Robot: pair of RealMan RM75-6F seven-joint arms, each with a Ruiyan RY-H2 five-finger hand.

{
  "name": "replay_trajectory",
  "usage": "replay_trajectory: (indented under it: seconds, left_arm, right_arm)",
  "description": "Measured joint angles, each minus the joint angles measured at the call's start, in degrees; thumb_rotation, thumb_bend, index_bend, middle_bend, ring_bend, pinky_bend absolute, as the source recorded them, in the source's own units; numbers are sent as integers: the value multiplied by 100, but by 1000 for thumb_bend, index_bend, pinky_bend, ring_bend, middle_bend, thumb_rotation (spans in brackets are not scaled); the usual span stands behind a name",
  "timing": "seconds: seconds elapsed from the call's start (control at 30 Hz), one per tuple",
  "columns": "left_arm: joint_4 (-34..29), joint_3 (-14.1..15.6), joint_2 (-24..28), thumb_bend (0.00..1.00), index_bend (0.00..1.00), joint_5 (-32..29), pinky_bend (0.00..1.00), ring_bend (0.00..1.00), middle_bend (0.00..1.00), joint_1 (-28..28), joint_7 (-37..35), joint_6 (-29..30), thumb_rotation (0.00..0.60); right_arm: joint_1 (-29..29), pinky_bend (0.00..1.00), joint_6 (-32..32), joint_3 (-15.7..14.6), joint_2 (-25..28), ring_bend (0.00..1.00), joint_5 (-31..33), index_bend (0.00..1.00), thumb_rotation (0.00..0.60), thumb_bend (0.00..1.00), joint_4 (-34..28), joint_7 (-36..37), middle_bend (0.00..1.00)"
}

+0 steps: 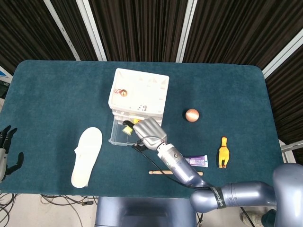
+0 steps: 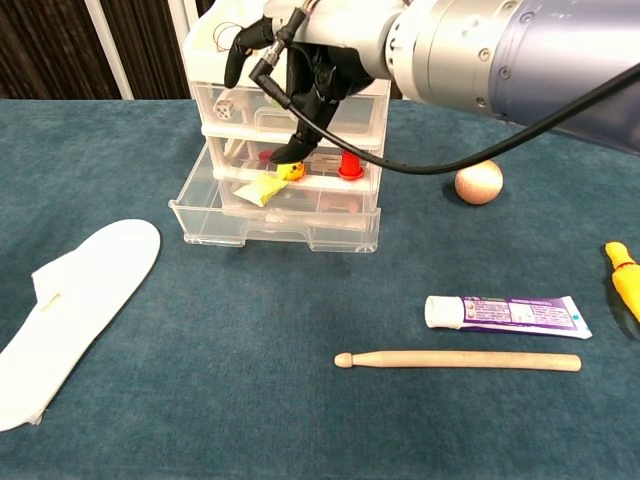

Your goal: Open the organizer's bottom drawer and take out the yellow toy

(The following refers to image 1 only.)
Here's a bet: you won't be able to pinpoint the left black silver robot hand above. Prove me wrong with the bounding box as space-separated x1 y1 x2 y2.
0 125 25 183

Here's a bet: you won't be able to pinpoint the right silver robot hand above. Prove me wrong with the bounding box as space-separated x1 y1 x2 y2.
123 118 169 152

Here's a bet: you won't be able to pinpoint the white plastic drawer organizer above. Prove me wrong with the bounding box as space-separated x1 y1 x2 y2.
107 68 170 128

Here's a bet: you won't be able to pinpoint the wooden drumstick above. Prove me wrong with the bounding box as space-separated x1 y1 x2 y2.
148 169 204 176

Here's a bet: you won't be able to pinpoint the copper coloured ball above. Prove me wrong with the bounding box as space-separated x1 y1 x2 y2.
185 108 200 122

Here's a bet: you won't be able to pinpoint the purple white toothpaste tube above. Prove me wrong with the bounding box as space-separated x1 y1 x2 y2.
186 155 209 168

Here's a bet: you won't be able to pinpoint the teal table cloth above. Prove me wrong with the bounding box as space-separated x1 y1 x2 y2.
0 59 291 201

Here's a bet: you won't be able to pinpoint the blue white sign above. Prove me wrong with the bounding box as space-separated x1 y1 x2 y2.
0 66 13 83

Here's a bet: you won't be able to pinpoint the white flat slipper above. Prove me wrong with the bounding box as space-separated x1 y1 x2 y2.
71 127 103 189

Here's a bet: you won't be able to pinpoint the yellow rubber chicken toy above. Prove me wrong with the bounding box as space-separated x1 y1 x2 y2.
218 136 230 169

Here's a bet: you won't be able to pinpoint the blue-grey robot torso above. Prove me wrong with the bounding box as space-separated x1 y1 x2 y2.
94 196 197 227

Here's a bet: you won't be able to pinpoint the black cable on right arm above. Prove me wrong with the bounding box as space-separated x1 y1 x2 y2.
132 141 214 190

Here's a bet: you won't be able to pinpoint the black floor cables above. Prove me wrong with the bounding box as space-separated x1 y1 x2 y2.
0 192 98 227

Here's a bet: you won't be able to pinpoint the white frame post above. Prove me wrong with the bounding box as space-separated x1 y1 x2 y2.
44 0 81 61
262 30 303 79
76 0 107 61
175 0 197 62

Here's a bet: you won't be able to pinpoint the aluminium frame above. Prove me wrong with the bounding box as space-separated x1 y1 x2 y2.
280 139 303 164

